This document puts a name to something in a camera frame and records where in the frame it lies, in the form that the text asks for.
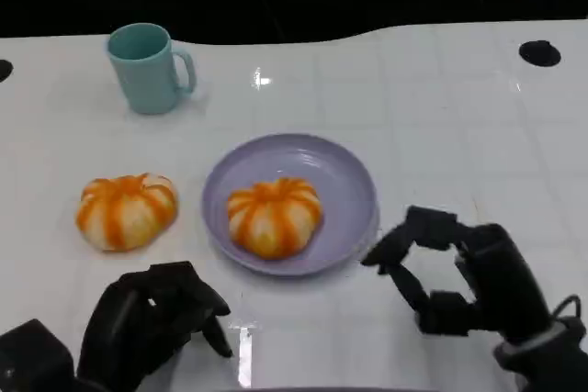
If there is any orange white toy bread roll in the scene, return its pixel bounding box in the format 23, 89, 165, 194
74, 173, 179, 253
226, 176, 323, 260

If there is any grey robot torso edge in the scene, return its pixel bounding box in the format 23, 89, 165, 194
238, 386, 428, 392

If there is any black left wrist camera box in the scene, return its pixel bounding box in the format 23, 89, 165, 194
0, 318, 77, 392

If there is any lilac plate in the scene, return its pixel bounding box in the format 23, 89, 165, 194
201, 132, 380, 278

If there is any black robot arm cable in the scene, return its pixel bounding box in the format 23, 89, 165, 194
549, 294, 582, 320

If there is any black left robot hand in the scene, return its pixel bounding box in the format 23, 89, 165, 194
76, 261, 234, 392

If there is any pale green mug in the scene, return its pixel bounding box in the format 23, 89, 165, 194
107, 23, 198, 116

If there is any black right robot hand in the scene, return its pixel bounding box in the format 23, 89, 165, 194
360, 206, 552, 346

